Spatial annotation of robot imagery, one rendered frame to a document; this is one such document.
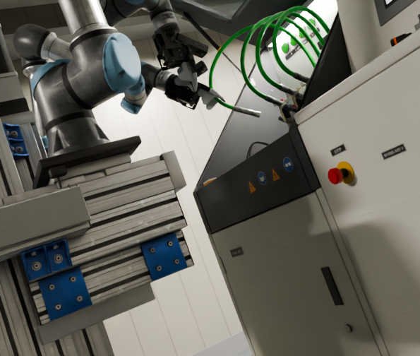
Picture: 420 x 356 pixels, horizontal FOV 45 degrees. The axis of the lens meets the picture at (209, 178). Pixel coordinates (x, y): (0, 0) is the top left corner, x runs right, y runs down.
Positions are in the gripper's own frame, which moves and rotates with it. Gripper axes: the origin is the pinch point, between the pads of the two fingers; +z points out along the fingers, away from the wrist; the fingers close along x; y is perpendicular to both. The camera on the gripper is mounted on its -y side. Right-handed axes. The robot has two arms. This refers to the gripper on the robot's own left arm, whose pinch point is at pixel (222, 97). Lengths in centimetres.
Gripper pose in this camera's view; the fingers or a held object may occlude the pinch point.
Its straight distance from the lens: 177.1
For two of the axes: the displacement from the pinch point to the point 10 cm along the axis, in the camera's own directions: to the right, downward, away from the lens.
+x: -2.5, -2.6, -9.3
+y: -4.6, 8.8, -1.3
